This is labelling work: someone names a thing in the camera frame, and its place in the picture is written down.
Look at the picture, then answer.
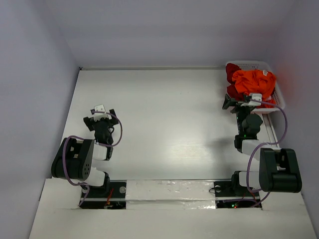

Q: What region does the orange t shirt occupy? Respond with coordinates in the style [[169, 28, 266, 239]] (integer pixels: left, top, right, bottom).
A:
[[238, 70, 277, 104]]

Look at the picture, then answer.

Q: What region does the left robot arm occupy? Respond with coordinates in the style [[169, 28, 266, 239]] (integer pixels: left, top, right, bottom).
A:
[[51, 105, 123, 197]]

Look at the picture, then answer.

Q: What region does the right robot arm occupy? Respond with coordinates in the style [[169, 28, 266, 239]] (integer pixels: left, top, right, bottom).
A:
[[222, 93, 302, 195]]

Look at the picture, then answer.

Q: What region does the white plastic basket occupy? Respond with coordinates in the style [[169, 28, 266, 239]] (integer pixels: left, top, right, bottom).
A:
[[225, 60, 286, 114]]

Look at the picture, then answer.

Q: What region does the dark red t shirt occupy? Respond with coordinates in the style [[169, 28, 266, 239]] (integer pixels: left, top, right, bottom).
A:
[[225, 63, 246, 101]]

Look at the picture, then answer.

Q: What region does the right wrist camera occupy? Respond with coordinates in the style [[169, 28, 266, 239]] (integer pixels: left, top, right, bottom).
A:
[[249, 93, 262, 102]]

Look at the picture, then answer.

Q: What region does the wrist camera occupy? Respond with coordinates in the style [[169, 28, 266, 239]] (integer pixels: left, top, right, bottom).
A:
[[91, 104, 106, 115], [249, 93, 262, 102]]

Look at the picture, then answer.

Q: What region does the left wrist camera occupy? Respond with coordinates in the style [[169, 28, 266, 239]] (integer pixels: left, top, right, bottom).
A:
[[91, 104, 106, 115]]

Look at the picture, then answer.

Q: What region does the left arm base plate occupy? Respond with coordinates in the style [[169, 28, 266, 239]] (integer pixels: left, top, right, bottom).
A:
[[80, 181, 127, 210]]

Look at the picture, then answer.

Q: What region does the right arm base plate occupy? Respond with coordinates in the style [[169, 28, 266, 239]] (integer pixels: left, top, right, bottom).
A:
[[209, 181, 262, 209]]

